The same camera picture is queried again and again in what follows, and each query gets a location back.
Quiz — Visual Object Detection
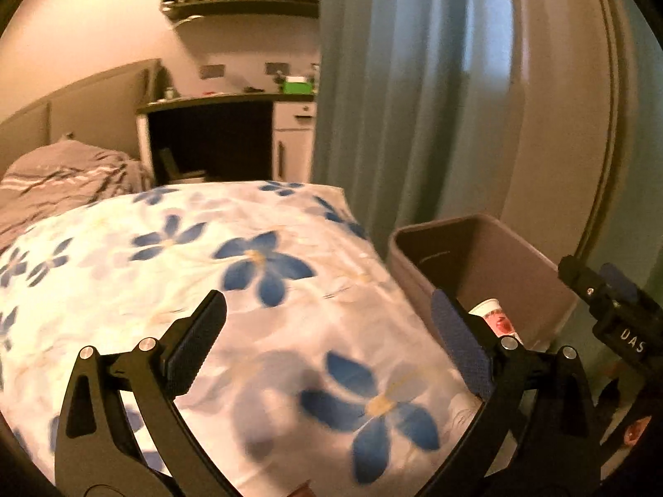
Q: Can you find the grey plastic bin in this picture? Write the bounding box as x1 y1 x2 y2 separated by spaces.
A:
388 213 578 354

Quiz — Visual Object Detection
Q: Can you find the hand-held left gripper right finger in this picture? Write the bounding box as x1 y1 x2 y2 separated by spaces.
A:
419 289 603 497

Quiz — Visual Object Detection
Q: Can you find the white desk cabinet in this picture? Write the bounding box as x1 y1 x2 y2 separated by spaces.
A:
272 101 317 183

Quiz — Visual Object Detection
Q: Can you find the white red paper cup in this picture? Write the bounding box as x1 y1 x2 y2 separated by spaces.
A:
469 297 524 349

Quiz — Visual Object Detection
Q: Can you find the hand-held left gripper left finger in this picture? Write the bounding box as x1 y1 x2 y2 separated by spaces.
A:
54 290 238 497

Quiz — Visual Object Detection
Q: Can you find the teal curtain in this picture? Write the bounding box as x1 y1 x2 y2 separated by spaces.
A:
311 0 519 249

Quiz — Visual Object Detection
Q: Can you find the person's right hand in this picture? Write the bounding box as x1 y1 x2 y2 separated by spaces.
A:
619 414 656 449

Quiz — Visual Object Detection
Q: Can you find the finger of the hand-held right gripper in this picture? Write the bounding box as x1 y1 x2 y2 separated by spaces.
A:
600 262 642 302
557 255 611 318

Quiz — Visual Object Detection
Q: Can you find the white pedal bin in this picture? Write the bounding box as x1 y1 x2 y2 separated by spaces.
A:
158 147 208 183

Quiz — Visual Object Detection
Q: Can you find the blue floral blanket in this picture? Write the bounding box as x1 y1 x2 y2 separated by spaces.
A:
0 180 485 497

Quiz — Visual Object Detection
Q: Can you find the dark wooden desk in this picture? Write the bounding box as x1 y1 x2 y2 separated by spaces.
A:
136 92 318 187

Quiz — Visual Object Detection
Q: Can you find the grey striped duvet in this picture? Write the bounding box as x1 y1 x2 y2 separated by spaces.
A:
0 137 153 249

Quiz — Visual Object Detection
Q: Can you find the grey padded headboard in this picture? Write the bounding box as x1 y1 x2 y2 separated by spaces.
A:
0 58 161 177

